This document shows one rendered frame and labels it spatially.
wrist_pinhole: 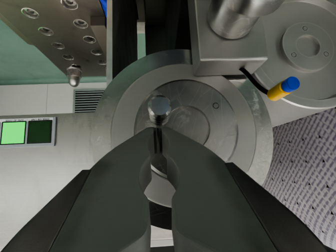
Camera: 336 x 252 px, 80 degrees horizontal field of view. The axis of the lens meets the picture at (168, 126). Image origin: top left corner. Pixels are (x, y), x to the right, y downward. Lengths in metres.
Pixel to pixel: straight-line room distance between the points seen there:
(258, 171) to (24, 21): 0.41
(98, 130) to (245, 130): 0.12
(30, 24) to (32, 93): 3.07
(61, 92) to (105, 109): 3.15
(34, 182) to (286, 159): 0.52
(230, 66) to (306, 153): 0.20
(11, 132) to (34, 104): 2.83
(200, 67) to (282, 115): 0.11
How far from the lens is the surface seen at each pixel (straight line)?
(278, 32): 0.23
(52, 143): 0.55
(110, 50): 0.20
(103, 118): 0.17
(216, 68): 0.16
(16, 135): 0.59
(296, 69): 0.22
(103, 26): 0.38
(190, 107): 0.15
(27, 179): 0.58
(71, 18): 0.41
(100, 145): 0.17
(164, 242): 0.52
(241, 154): 0.17
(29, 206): 0.58
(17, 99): 3.58
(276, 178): 0.40
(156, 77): 0.17
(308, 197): 0.34
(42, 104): 3.37
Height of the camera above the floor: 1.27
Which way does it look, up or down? 11 degrees down
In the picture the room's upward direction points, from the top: 177 degrees clockwise
